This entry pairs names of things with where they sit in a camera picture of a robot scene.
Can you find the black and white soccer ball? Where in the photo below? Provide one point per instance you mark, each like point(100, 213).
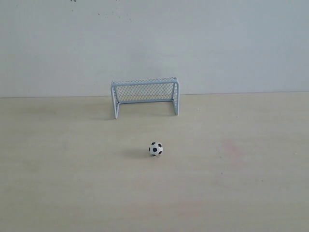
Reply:
point(156, 149)

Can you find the white miniature soccer goal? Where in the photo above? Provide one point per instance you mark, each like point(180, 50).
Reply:
point(143, 91)

